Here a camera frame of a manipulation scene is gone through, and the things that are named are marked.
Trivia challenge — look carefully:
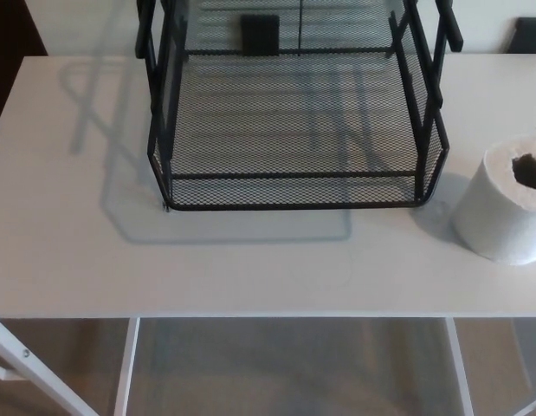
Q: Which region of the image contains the white toilet paper roll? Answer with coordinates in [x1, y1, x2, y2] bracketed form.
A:
[449, 133, 536, 266]

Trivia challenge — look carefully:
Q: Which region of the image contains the white desk left leg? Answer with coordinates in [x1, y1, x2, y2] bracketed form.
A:
[0, 318, 85, 416]

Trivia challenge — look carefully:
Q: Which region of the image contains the black chair back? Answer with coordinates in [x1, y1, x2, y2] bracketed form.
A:
[512, 16, 536, 55]

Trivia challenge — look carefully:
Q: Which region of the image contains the dark brown cabinet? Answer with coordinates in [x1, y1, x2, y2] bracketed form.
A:
[0, 0, 50, 142]

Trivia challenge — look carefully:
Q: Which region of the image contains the black mesh file tray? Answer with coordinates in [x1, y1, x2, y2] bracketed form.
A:
[135, 0, 464, 213]

